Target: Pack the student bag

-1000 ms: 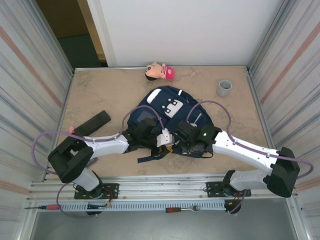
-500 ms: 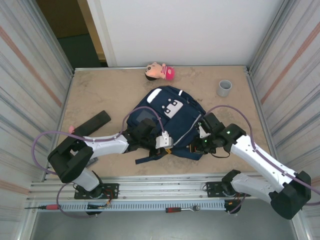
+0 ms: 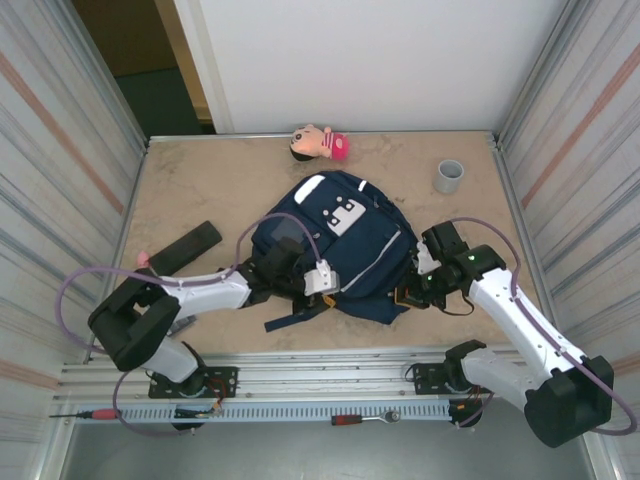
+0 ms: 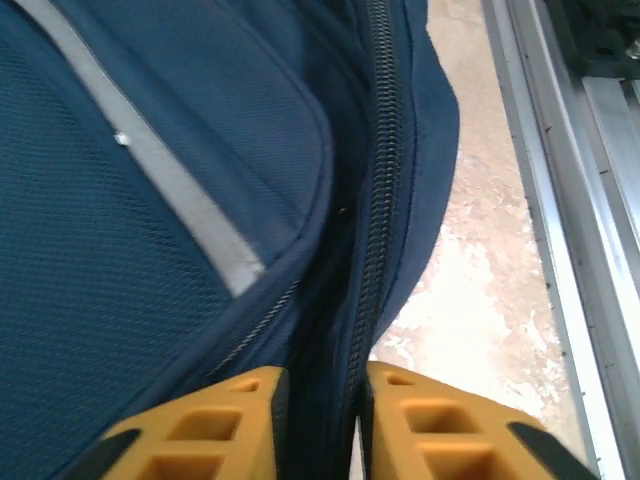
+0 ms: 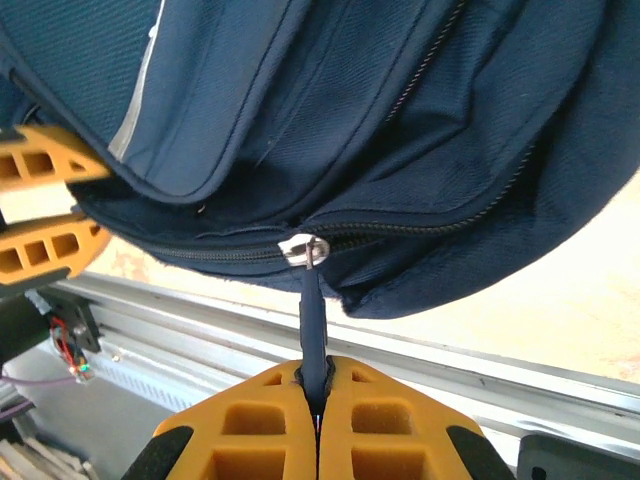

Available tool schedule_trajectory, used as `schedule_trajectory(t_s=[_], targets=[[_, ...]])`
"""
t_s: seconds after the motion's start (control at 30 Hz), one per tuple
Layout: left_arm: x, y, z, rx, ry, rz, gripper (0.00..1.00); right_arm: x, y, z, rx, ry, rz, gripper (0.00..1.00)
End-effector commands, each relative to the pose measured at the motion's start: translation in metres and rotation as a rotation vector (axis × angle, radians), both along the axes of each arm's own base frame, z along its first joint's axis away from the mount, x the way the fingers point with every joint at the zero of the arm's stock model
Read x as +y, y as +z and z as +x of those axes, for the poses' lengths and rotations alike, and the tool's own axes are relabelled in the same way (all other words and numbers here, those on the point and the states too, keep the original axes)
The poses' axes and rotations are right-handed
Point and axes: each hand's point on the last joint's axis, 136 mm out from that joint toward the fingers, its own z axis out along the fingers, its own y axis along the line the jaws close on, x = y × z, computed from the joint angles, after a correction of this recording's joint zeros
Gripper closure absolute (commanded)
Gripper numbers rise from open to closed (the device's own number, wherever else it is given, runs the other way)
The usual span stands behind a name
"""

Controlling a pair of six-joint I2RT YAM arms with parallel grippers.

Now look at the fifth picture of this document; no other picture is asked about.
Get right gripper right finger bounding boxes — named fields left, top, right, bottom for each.
left=317, top=353, right=516, bottom=480

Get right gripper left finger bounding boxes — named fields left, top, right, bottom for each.
left=119, top=360, right=319, bottom=480

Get navy blue backpack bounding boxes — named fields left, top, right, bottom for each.
left=0, top=0, right=640, bottom=396

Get aluminium rail frame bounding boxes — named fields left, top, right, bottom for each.
left=49, top=272, right=640, bottom=454

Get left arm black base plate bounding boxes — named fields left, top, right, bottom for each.
left=27, top=288, right=101, bottom=357

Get red black wire harness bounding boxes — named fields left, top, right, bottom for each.
left=47, top=314, right=96, bottom=386

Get white slotted cable duct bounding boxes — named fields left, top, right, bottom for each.
left=82, top=344, right=201, bottom=414

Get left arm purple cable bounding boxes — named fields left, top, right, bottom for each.
left=0, top=374, right=76, bottom=419

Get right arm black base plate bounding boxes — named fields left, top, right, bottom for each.
left=517, top=433, right=640, bottom=480

